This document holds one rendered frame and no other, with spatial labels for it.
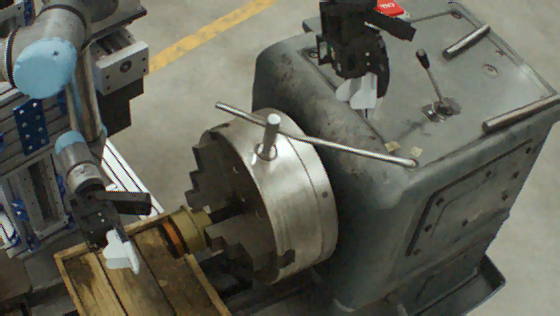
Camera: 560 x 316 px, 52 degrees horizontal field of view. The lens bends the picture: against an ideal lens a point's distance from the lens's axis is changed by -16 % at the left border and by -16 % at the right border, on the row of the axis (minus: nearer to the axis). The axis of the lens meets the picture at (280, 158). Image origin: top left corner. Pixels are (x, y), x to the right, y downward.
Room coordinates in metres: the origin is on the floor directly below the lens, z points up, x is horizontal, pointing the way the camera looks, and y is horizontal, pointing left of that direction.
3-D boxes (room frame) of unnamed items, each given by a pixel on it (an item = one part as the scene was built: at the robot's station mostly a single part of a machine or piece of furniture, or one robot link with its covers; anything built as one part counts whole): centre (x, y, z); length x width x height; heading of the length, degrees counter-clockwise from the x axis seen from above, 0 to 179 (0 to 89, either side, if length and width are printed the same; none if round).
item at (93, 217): (0.69, 0.34, 1.08); 0.12 x 0.09 x 0.08; 37
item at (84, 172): (0.75, 0.38, 1.08); 0.08 x 0.05 x 0.08; 127
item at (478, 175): (1.04, -0.28, 1.06); 0.59 x 0.48 x 0.39; 127
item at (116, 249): (0.60, 0.27, 1.09); 0.09 x 0.06 x 0.03; 37
